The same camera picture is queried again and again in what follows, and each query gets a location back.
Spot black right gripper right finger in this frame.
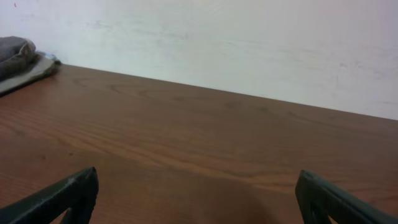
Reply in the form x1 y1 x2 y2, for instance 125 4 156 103
295 170 397 224

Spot khaki beige shorts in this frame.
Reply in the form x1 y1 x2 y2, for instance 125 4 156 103
1 51 62 96

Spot grey shorts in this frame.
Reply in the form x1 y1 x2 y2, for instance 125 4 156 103
1 36 36 81

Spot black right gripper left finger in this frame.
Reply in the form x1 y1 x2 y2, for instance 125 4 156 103
1 167 99 224

